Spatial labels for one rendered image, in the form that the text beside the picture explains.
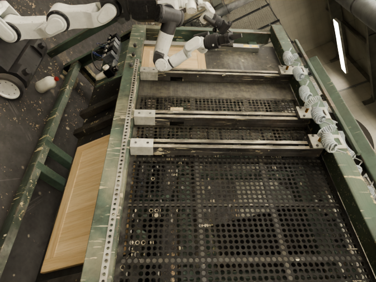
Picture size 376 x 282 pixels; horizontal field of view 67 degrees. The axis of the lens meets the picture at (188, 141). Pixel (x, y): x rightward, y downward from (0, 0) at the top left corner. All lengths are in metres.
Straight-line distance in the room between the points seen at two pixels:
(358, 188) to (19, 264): 1.95
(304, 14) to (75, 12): 9.72
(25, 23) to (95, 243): 1.51
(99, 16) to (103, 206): 1.19
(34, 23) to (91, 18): 0.38
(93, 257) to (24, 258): 0.91
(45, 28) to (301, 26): 9.94
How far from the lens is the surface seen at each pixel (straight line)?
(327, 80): 2.85
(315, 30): 11.54
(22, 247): 2.15
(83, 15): 2.09
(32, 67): 2.43
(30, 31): 2.26
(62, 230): 1.90
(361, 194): 1.62
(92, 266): 1.29
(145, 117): 1.71
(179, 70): 2.09
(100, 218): 1.37
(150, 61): 2.27
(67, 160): 2.30
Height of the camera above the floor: 1.69
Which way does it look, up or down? 18 degrees down
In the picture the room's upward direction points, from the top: 70 degrees clockwise
